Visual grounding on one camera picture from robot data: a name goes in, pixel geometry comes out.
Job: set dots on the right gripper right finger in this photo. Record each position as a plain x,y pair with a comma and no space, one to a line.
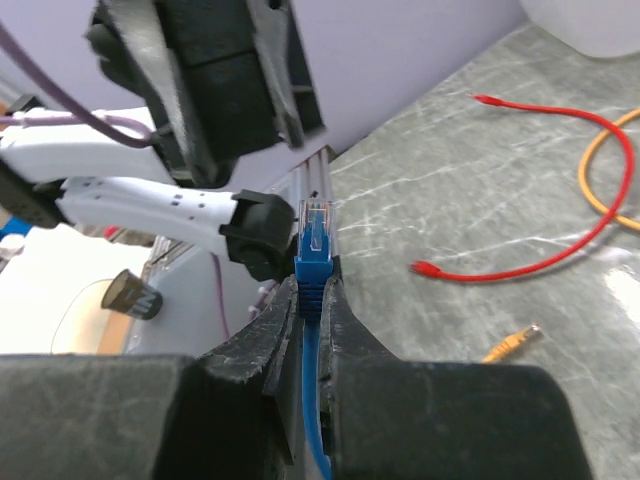
397,419

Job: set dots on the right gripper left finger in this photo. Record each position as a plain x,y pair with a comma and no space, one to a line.
229,414

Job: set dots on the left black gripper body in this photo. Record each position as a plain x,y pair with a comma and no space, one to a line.
221,79

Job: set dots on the yellow ethernet cable long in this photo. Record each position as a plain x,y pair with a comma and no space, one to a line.
511,344

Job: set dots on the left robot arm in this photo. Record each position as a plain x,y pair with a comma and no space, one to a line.
76,166

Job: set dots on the black cylindrical object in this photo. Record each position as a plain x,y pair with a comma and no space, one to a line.
130,295

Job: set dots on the white plastic basket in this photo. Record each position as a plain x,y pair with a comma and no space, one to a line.
595,28

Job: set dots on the yellow ethernet cable short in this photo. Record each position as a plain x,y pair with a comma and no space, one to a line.
596,185

